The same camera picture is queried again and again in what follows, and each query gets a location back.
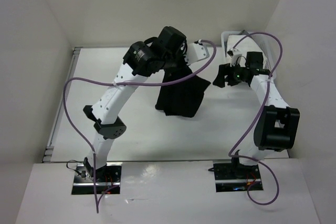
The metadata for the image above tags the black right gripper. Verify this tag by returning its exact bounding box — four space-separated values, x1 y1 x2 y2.
212 61 247 88

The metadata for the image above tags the black skirt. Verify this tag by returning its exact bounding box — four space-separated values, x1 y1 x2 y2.
155 76 210 118

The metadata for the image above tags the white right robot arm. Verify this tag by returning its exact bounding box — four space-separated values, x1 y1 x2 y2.
213 49 300 178

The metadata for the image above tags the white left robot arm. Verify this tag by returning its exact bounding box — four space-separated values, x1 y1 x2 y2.
83 26 187 182

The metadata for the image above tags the white skirt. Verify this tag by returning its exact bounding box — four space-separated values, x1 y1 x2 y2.
225 35 267 67

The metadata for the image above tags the white plastic basket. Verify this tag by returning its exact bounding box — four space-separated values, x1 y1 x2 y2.
220 30 275 70

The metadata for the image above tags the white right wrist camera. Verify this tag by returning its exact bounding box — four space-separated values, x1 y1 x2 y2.
227 48 246 67

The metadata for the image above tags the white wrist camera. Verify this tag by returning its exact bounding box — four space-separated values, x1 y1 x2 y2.
227 48 246 67
185 43 209 66

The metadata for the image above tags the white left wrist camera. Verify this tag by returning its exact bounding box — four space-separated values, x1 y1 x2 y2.
185 43 209 66

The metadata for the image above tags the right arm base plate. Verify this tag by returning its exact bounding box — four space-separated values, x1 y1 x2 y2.
208 161 263 193

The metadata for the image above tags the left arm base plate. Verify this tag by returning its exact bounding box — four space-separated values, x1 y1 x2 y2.
66 159 122 195

